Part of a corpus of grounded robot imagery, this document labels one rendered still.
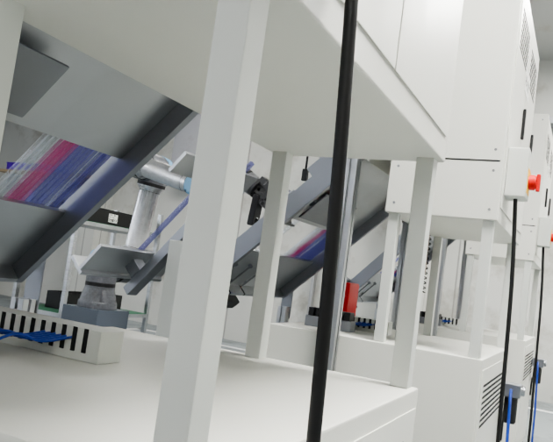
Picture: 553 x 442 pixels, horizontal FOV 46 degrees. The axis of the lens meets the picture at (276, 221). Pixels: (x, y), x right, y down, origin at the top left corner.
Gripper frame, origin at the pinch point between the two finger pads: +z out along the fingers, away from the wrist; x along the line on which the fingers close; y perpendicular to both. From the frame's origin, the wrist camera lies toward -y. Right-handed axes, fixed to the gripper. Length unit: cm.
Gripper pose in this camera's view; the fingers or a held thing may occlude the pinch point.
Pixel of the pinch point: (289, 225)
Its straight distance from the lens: 226.9
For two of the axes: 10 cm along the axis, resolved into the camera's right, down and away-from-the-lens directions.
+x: 4.3, 1.3, 9.0
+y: 6.0, -7.8, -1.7
